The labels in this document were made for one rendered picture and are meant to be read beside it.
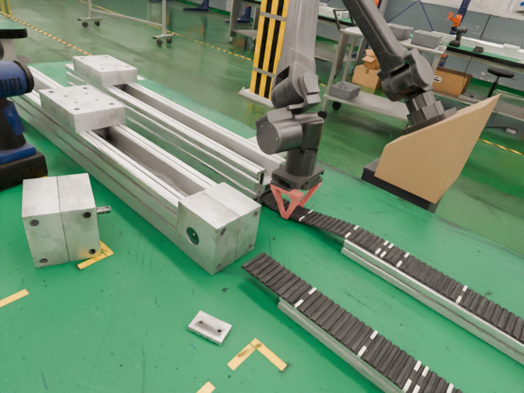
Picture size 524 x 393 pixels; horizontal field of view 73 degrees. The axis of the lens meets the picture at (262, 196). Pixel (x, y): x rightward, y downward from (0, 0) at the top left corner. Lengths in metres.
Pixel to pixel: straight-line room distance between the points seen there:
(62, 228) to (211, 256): 0.22
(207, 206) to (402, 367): 0.34
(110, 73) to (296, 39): 0.57
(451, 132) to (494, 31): 7.22
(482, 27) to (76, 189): 7.87
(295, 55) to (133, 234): 0.43
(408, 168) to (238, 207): 0.52
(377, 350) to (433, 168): 0.54
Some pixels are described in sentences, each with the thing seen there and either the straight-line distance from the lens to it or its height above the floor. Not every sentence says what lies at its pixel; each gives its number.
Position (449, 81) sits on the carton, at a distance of 5.40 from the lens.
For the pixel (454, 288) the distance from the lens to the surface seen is 0.66.
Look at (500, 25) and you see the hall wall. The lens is 8.09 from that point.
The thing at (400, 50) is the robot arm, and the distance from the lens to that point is 1.01.
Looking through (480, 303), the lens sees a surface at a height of 0.81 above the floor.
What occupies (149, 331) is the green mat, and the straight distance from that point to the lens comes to 0.51.
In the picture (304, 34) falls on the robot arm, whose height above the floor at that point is 1.10.
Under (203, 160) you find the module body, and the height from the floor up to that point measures 0.82.
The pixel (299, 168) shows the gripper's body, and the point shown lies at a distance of 0.66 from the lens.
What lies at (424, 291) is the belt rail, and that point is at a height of 0.80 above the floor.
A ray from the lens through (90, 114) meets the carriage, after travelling 0.81.
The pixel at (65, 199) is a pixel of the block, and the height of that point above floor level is 0.87.
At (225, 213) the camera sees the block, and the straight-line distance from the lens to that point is 0.55.
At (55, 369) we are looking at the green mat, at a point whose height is 0.78.
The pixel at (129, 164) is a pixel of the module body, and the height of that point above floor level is 0.86.
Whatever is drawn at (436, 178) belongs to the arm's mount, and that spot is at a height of 0.84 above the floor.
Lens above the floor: 1.19
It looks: 32 degrees down
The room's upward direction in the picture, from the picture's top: 10 degrees clockwise
